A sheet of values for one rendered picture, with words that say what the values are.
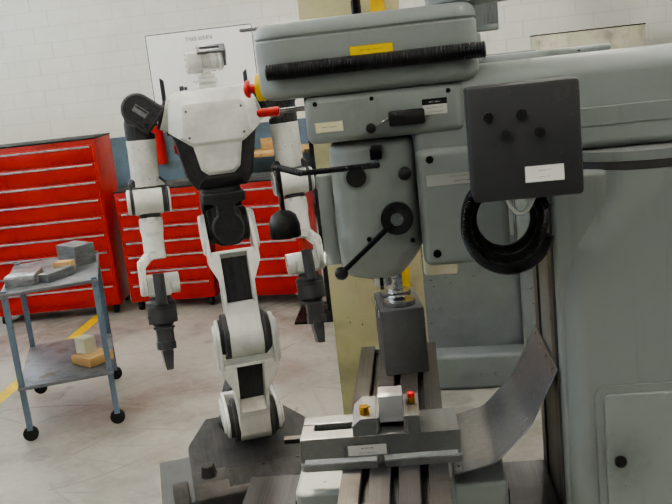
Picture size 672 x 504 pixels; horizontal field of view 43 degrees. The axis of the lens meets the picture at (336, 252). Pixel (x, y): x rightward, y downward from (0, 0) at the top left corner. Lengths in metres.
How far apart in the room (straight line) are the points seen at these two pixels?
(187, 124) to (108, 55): 9.04
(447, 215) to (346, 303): 2.01
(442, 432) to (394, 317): 0.54
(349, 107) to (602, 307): 0.67
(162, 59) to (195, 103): 8.80
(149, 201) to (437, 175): 1.08
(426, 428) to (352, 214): 0.49
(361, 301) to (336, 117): 2.07
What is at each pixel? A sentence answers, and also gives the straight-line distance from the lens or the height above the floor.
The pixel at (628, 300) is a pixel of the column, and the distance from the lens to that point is 1.86.
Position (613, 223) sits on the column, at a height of 1.42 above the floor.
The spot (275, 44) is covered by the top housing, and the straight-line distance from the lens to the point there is 1.81.
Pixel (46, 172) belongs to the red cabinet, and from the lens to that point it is 7.11.
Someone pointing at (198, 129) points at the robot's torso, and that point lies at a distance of 2.56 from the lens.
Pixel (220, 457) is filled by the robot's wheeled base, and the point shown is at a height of 0.57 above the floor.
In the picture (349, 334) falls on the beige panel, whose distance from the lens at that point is 3.84.
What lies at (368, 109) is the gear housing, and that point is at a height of 1.69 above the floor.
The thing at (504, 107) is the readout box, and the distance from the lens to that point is 1.56.
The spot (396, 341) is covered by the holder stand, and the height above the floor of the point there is 1.04.
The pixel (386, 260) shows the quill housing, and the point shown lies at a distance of 1.88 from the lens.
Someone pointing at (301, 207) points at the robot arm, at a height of 1.37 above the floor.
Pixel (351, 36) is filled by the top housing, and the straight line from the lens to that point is 1.79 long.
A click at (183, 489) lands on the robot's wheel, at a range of 2.69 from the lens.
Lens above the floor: 1.79
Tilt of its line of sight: 12 degrees down
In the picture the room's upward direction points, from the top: 6 degrees counter-clockwise
